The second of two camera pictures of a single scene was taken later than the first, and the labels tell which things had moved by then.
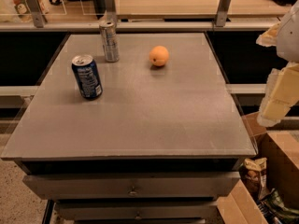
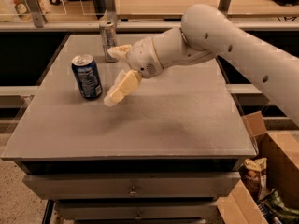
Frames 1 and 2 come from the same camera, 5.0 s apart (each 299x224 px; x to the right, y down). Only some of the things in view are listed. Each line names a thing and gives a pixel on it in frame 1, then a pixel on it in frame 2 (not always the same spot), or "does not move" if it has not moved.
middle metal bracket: [109, 4] does not move
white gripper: [289, 36] to [142, 57]
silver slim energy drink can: [110, 41] does not move
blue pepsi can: [88, 77] does not move
